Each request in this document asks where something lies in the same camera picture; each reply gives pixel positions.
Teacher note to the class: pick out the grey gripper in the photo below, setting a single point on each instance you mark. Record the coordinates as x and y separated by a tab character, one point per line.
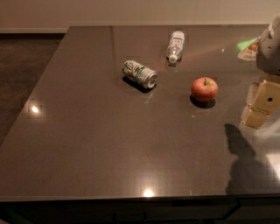
269	52

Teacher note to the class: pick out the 7up soda can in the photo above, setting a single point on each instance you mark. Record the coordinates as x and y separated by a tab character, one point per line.
140	74

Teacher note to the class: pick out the red apple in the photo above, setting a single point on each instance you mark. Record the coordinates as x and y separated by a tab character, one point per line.
204	89

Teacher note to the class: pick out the green snack packet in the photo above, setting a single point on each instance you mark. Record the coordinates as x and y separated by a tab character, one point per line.
248	49

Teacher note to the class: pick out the clear plastic water bottle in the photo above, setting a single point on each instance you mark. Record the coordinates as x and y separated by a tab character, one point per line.
175	47

